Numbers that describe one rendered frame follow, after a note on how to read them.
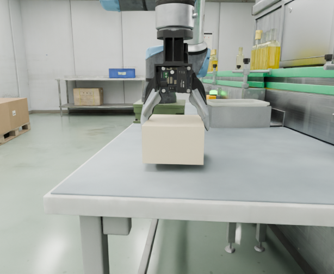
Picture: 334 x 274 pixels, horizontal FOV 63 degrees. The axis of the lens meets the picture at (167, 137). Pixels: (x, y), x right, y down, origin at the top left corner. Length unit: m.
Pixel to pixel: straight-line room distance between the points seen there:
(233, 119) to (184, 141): 0.53
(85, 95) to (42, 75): 1.41
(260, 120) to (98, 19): 6.56
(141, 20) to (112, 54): 1.08
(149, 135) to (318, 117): 0.56
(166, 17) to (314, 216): 0.41
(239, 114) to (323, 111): 0.28
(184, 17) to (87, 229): 0.42
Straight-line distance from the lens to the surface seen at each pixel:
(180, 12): 0.55
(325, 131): 0.90
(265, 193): 0.48
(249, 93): 1.25
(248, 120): 1.06
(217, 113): 1.02
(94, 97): 6.67
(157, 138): 0.53
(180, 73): 0.52
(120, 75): 6.56
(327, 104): 0.90
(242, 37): 7.57
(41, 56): 7.66
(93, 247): 0.56
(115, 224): 0.53
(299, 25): 1.48
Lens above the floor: 0.94
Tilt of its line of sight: 13 degrees down
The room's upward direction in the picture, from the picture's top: straight up
